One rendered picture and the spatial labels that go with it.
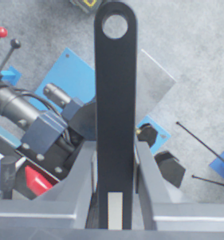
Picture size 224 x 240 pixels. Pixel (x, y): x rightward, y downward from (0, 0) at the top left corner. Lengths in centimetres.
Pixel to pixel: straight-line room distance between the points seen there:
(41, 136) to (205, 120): 156
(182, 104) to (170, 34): 64
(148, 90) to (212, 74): 64
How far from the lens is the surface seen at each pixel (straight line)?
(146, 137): 117
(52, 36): 174
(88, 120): 64
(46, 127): 66
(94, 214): 35
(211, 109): 188
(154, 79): 149
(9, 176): 36
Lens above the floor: 161
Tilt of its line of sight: 75 degrees down
